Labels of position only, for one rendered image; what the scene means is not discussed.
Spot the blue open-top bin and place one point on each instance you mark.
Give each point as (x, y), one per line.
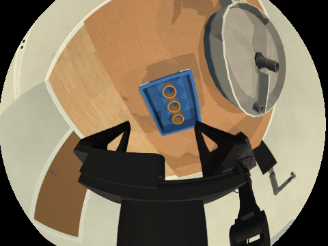
(186, 93)

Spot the bronze bushing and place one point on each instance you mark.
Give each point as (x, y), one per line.
(175, 108)
(171, 95)
(178, 120)

